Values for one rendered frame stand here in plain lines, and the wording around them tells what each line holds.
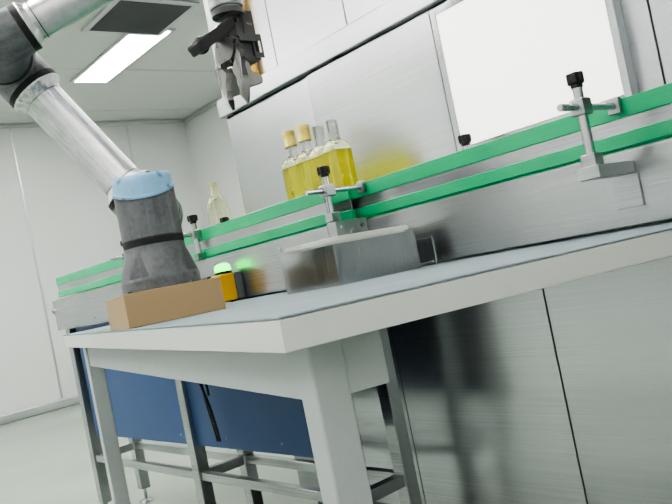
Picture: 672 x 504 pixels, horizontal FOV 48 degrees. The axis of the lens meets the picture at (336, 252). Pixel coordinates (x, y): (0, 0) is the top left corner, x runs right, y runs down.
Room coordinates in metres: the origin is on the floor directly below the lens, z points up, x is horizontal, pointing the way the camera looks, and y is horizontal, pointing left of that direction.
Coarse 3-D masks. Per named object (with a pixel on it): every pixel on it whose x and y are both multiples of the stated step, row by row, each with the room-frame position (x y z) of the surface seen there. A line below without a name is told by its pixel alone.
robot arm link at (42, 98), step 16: (32, 64) 1.51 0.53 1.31; (48, 64) 1.57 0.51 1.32; (16, 80) 1.49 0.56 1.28; (32, 80) 1.51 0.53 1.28; (48, 80) 1.54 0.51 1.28; (16, 96) 1.52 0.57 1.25; (32, 96) 1.52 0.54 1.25; (48, 96) 1.53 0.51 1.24; (64, 96) 1.55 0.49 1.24; (32, 112) 1.54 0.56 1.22; (48, 112) 1.53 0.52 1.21; (64, 112) 1.53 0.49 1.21; (80, 112) 1.56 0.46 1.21; (48, 128) 1.54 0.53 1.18; (64, 128) 1.53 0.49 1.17; (80, 128) 1.54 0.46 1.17; (96, 128) 1.56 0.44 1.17; (64, 144) 1.54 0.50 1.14; (80, 144) 1.54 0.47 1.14; (96, 144) 1.54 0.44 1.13; (112, 144) 1.57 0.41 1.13; (80, 160) 1.55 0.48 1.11; (96, 160) 1.54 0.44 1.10; (112, 160) 1.55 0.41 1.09; (128, 160) 1.57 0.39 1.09; (96, 176) 1.55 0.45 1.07; (112, 176) 1.54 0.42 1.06; (112, 208) 1.56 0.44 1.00
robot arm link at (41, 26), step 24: (48, 0) 1.42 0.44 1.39; (72, 0) 1.42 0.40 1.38; (96, 0) 1.44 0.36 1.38; (0, 24) 1.39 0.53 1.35; (24, 24) 1.40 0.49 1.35; (48, 24) 1.43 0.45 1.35; (72, 24) 1.47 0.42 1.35; (0, 48) 1.41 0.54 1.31; (24, 48) 1.42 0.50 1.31; (0, 72) 1.44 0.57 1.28; (24, 72) 1.49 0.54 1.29
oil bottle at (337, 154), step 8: (328, 144) 1.83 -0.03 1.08; (336, 144) 1.82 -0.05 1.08; (344, 144) 1.83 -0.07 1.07; (328, 152) 1.83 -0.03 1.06; (336, 152) 1.81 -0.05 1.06; (344, 152) 1.83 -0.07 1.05; (328, 160) 1.83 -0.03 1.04; (336, 160) 1.81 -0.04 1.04; (344, 160) 1.82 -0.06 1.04; (352, 160) 1.84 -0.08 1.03; (336, 168) 1.82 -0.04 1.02; (344, 168) 1.82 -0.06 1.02; (352, 168) 1.84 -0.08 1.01; (336, 176) 1.82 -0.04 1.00; (344, 176) 1.82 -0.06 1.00; (352, 176) 1.83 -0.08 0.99; (336, 184) 1.83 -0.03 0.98; (344, 184) 1.81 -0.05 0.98; (352, 184) 1.83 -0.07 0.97
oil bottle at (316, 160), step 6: (324, 144) 1.88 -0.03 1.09; (312, 150) 1.88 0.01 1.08; (318, 150) 1.86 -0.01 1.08; (312, 156) 1.88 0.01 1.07; (318, 156) 1.86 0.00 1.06; (312, 162) 1.89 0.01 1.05; (318, 162) 1.87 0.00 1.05; (312, 168) 1.89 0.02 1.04; (312, 174) 1.89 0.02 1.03; (318, 180) 1.88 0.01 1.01; (318, 186) 1.88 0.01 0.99
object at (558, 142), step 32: (640, 96) 1.21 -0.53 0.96; (544, 128) 1.36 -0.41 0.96; (576, 128) 1.31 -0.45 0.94; (608, 128) 1.27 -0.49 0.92; (640, 128) 1.22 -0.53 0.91; (448, 160) 1.53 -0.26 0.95; (480, 160) 1.47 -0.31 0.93; (512, 160) 1.42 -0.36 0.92; (544, 160) 1.37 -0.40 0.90; (576, 160) 1.32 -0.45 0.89; (352, 192) 1.77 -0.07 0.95; (384, 192) 1.69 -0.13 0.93; (416, 192) 1.61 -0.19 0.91; (448, 192) 1.55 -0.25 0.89
